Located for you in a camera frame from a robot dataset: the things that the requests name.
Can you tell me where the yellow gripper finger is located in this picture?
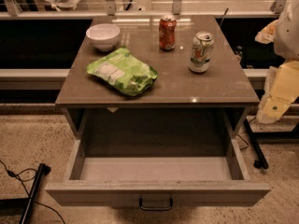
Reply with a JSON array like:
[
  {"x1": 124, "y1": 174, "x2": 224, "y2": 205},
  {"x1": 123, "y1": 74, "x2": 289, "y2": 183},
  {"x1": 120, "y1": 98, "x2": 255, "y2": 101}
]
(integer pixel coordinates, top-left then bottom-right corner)
[
  {"x1": 255, "y1": 20, "x2": 278, "y2": 44},
  {"x1": 257, "y1": 61, "x2": 299, "y2": 124}
]

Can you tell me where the green rice chip bag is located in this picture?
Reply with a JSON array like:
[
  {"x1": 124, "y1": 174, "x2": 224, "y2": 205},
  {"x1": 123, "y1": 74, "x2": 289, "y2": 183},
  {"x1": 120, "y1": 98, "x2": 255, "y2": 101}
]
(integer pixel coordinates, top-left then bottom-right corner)
[{"x1": 86, "y1": 48, "x2": 158, "y2": 96}]

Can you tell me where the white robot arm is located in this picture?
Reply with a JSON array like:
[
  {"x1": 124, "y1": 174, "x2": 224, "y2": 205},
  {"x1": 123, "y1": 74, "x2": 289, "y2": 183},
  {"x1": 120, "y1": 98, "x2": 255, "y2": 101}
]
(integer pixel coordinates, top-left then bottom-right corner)
[{"x1": 255, "y1": 0, "x2": 299, "y2": 124}]

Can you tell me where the open grey top drawer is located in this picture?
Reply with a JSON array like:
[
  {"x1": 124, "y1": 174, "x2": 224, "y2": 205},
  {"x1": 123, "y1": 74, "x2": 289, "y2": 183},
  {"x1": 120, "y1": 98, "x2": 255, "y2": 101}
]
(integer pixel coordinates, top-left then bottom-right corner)
[{"x1": 45, "y1": 108, "x2": 272, "y2": 208}]

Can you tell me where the green white soda can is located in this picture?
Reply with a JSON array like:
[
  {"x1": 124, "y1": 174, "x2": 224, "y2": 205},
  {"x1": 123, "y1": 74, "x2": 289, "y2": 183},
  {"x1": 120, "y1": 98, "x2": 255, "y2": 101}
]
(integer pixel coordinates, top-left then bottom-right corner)
[{"x1": 189, "y1": 31, "x2": 214, "y2": 73}]

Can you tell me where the black stand leg right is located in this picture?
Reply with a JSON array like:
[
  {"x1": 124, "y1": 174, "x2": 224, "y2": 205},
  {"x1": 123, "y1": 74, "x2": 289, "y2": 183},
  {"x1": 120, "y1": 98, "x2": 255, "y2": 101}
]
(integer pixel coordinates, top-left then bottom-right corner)
[{"x1": 243, "y1": 119, "x2": 299, "y2": 170}]

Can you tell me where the black stand leg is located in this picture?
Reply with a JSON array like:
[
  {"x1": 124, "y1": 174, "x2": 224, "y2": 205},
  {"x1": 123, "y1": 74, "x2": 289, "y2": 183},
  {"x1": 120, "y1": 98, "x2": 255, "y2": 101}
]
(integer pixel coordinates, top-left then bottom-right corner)
[
  {"x1": 243, "y1": 119, "x2": 299, "y2": 170},
  {"x1": 0, "y1": 162, "x2": 52, "y2": 224}
]

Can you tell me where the orange soda can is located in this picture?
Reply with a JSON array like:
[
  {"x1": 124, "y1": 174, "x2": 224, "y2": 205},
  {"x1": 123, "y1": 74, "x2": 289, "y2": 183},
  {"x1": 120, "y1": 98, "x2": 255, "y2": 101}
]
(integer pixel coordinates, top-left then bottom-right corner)
[{"x1": 159, "y1": 14, "x2": 177, "y2": 50}]

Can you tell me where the white ceramic bowl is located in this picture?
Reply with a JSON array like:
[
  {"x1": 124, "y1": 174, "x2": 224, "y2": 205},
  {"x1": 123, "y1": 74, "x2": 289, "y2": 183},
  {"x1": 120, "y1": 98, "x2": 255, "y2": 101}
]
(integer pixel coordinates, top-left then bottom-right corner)
[{"x1": 86, "y1": 23, "x2": 121, "y2": 51}]

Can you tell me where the black stand leg left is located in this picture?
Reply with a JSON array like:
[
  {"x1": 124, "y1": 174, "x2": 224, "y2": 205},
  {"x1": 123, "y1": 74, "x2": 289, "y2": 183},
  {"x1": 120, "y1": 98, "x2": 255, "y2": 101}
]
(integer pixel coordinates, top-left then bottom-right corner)
[{"x1": 0, "y1": 162, "x2": 52, "y2": 224}]

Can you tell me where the metal railing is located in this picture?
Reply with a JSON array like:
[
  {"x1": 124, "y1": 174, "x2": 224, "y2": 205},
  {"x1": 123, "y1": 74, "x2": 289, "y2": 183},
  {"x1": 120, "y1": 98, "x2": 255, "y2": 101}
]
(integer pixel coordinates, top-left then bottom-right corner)
[{"x1": 0, "y1": 0, "x2": 291, "y2": 20}]

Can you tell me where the black drawer handle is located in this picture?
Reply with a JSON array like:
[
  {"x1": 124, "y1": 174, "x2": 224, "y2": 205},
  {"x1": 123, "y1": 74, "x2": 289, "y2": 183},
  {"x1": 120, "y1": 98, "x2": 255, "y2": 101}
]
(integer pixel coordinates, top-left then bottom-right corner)
[{"x1": 138, "y1": 198, "x2": 174, "y2": 212}]

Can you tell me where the black floor cable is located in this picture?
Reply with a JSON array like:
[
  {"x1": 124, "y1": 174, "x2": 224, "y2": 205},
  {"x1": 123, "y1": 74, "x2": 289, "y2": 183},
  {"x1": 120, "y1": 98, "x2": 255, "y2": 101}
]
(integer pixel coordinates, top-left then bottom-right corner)
[{"x1": 0, "y1": 160, "x2": 66, "y2": 224}]

